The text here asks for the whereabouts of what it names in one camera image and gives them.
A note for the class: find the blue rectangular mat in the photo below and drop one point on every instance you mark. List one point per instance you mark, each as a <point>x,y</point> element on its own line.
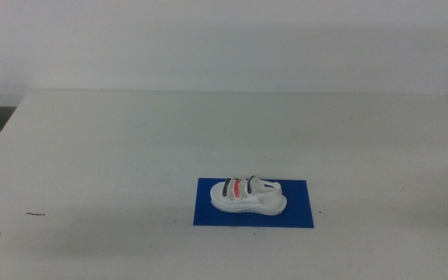
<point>298,214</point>

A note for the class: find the small dark debris strand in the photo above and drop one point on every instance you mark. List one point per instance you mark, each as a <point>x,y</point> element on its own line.
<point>35,214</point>

